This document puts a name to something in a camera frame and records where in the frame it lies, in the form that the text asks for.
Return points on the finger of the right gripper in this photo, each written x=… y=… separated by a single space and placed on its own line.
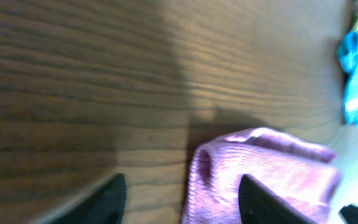
x=349 y=214

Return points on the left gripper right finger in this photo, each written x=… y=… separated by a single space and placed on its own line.
x=259 y=205

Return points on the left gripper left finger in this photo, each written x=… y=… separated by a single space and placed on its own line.
x=104 y=206

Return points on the purple microfibre cloth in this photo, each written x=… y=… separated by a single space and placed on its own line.
x=299 y=172

